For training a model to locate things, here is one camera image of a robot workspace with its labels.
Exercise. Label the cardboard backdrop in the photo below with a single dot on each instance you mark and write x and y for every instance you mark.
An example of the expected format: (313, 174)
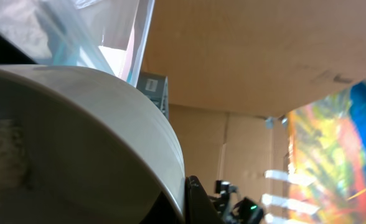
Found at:
(235, 71)

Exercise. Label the clear plastic waste bin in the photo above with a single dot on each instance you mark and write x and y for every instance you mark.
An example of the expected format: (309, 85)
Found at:
(107, 35)

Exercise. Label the colourful poster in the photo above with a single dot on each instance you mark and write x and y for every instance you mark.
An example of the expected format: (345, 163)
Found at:
(327, 147)

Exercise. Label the grey dishwasher rack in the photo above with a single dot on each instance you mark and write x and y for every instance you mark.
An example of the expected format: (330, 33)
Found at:
(155, 87)

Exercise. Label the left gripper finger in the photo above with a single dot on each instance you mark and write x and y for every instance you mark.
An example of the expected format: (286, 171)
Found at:
(198, 207)

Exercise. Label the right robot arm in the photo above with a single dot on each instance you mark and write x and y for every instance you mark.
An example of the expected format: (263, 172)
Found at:
(234, 209)

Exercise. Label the grey bowl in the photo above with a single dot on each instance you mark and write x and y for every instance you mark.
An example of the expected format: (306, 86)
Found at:
(97, 149)

